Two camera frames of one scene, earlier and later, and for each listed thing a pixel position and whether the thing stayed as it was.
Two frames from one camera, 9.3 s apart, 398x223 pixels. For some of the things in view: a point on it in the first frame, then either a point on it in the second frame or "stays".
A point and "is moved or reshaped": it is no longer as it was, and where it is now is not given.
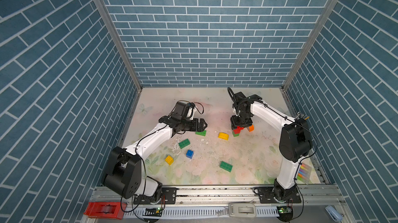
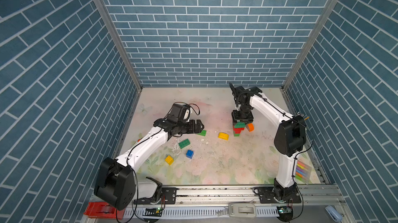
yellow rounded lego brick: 222,135 stays
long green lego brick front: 226,166 is moved or reshaped
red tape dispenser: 105,210 stays
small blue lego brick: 189,153 stays
